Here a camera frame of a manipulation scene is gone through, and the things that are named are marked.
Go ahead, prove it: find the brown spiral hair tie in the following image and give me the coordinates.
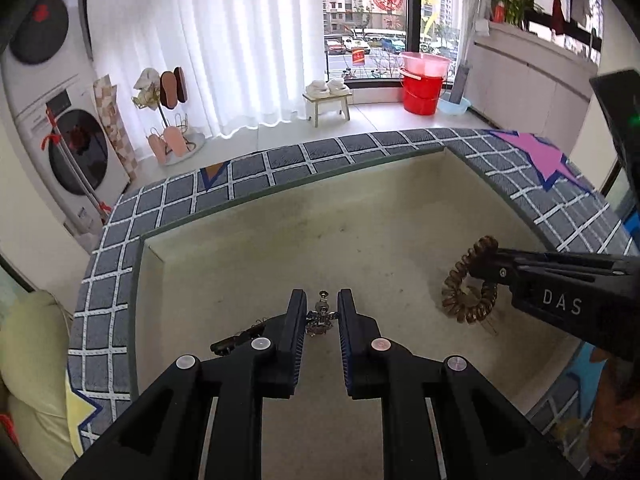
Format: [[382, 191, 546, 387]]
[[441, 235, 499, 324]]

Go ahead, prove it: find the white tumble dryer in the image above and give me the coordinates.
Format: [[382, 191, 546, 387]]
[[0, 0, 96, 111]]

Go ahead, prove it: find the small white stool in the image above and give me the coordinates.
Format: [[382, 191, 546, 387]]
[[302, 91, 352, 127]]

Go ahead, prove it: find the cream sofa cushion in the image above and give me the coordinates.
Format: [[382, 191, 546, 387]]
[[0, 290, 83, 471]]

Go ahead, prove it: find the red hanging garment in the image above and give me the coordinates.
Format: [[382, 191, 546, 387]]
[[550, 0, 568, 36]]

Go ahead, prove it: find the silver charm brooch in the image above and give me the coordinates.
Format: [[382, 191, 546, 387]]
[[306, 290, 337, 337]]

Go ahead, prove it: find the white washing machine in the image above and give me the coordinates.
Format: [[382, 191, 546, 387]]
[[12, 77, 132, 237]]

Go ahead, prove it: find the gold wire shoe rack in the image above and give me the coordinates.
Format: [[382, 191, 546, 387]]
[[132, 67, 206, 167]]

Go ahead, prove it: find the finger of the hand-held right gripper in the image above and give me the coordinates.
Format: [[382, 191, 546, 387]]
[[469, 247, 627, 286]]

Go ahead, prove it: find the pink slipper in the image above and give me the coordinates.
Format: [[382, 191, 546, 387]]
[[165, 126, 197, 158], [146, 131, 171, 165]]

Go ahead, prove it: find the green potted plant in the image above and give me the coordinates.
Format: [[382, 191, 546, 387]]
[[482, 0, 543, 27]]

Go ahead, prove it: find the black hair clip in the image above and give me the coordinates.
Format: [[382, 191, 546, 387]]
[[210, 319, 267, 357]]

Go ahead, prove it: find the white low cabinet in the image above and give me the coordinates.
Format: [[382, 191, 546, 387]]
[[462, 20, 601, 158]]

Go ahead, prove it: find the dark leaning board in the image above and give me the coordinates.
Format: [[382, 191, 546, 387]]
[[450, 65, 471, 107]]

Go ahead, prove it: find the white sheer curtain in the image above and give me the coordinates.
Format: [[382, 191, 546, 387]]
[[85, 0, 328, 153]]

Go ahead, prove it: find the beige lined jewelry tray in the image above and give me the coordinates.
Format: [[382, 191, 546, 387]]
[[131, 146, 591, 480]]

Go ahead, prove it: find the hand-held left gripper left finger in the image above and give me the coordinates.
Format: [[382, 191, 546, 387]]
[[62, 288, 308, 480]]

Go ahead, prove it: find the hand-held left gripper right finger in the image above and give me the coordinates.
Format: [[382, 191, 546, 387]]
[[336, 288, 583, 480]]

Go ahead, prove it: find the light blue basin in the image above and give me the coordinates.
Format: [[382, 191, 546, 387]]
[[437, 95, 472, 117]]

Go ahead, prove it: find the pink plastic basin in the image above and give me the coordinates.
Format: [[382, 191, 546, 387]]
[[398, 51, 451, 77]]

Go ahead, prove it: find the red plastic bucket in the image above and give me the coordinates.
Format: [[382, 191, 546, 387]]
[[400, 67, 446, 116]]

